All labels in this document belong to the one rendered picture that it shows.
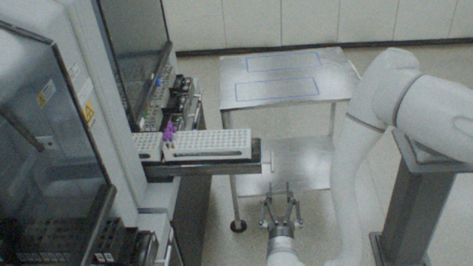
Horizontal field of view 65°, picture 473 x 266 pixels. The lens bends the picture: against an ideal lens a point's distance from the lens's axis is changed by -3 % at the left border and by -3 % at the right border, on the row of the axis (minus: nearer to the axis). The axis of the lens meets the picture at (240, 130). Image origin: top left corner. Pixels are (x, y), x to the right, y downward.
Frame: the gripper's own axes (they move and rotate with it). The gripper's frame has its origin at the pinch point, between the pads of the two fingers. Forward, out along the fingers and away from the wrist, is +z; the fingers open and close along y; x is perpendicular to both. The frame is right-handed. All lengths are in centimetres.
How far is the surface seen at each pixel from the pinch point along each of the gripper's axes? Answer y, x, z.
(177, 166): 34.5, -5.9, 7.3
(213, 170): 22.0, -3.7, 7.4
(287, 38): -16, 58, 243
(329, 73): -25, -8, 62
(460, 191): -105, 74, 65
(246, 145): 10.3, -12.0, 9.9
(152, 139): 43.5, -12.1, 15.1
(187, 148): 30.2, -12.1, 9.3
